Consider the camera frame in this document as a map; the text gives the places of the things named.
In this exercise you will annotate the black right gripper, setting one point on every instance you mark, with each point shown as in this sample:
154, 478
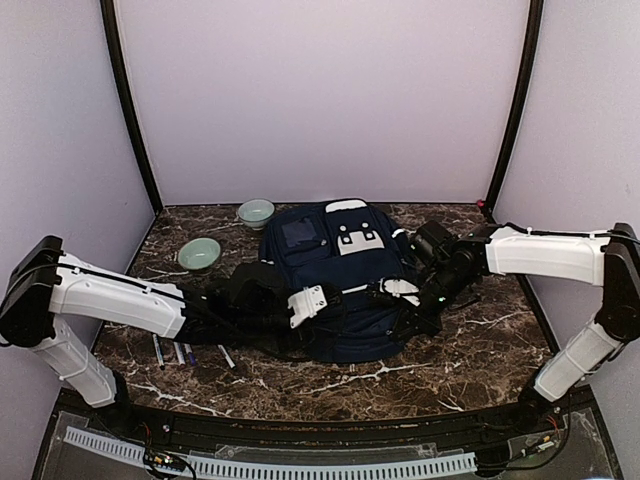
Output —
421, 323

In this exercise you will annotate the navy blue student backpack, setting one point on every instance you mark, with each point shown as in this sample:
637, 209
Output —
346, 247

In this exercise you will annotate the blue cap marker pen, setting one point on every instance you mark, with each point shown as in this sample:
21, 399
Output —
227, 357

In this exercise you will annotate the purple tip white marker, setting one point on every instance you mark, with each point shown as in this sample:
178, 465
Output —
190, 354

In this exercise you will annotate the red cap marker pen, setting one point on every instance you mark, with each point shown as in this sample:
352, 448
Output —
179, 354

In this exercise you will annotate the black marker pen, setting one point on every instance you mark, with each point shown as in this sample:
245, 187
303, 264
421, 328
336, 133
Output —
158, 352

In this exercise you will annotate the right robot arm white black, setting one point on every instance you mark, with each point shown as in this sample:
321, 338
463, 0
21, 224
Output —
604, 259

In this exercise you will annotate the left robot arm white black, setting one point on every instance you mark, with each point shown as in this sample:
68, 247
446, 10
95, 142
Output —
49, 285

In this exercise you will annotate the celadon bowl rear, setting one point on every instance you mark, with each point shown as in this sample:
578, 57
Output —
256, 213

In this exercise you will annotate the celadon bowl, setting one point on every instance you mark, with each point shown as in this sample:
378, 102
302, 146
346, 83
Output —
256, 213
199, 254

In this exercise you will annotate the celadon bowl front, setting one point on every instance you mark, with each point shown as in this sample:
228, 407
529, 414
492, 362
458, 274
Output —
199, 254

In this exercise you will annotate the small circuit board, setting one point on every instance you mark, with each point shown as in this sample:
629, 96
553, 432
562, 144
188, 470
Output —
159, 462

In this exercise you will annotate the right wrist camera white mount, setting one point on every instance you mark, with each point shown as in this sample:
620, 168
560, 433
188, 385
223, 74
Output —
393, 289

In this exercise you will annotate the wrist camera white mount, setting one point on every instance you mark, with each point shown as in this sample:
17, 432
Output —
393, 289
309, 302

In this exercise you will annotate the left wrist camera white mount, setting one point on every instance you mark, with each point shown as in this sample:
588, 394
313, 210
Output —
309, 302

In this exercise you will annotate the black right frame post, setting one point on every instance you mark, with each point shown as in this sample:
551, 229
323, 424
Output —
516, 111

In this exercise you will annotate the black frame post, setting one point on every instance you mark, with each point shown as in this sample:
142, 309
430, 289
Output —
516, 111
128, 109

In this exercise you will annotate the grey slotted cable duct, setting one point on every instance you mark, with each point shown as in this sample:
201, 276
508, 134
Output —
266, 466

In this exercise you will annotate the black left frame post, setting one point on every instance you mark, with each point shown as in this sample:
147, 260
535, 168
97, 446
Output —
128, 109

